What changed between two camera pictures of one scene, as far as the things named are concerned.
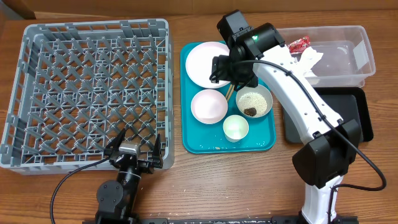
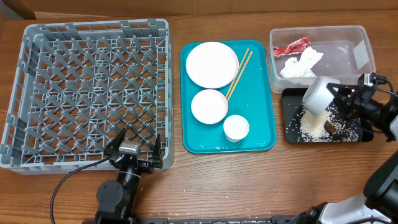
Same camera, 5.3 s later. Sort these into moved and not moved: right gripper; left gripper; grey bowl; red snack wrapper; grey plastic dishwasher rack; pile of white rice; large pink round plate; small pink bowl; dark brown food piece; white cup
Moved: dark brown food piece; grey bowl; pile of white rice; right gripper
Not moved: large pink round plate; small pink bowl; red snack wrapper; left gripper; grey plastic dishwasher rack; white cup
